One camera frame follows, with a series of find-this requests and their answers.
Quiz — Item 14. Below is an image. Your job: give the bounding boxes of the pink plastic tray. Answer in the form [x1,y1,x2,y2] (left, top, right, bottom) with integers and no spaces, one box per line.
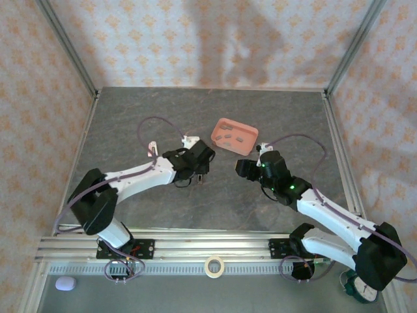
[210,117,259,157]

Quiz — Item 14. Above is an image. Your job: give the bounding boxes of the masking tape roll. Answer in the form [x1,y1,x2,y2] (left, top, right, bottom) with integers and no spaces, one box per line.
[204,256,225,279]

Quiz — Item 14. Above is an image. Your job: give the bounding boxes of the green alarm clock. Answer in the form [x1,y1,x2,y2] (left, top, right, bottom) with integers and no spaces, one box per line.
[339,269,381,305]

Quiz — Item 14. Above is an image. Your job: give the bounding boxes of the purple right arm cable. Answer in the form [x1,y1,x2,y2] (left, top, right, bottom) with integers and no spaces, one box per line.
[268,134,417,283]

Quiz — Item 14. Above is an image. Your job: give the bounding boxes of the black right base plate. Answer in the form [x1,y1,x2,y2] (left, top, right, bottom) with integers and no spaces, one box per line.
[268,237,296,260]

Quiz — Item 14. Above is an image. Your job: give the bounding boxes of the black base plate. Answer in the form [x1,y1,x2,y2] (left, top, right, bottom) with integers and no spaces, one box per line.
[268,237,296,260]
[96,239,156,261]

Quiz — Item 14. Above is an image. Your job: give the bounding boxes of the aluminium side rail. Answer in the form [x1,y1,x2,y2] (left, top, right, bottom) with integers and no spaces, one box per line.
[51,93,100,236]
[321,92,367,222]

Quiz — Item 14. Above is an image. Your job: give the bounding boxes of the aluminium mounting rail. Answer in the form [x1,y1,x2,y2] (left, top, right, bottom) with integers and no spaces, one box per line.
[35,228,362,262]

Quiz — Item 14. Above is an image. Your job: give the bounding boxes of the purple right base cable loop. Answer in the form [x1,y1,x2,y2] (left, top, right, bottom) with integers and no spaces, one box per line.
[279,255,335,283]

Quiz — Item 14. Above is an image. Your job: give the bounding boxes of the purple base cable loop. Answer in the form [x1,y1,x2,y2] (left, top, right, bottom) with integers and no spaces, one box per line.
[103,246,146,284]
[279,255,335,283]

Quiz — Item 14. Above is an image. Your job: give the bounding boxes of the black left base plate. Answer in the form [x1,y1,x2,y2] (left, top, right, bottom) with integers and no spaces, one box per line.
[96,239,156,261]

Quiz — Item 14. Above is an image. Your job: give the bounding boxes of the grey slotted cable duct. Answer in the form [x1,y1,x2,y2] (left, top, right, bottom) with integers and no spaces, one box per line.
[48,261,326,276]

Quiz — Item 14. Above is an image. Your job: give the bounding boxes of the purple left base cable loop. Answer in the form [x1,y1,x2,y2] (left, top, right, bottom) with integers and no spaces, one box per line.
[103,246,146,284]

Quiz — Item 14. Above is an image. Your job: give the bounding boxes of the aluminium frame post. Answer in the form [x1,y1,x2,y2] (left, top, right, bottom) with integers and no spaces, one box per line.
[35,0,100,98]
[325,0,389,95]

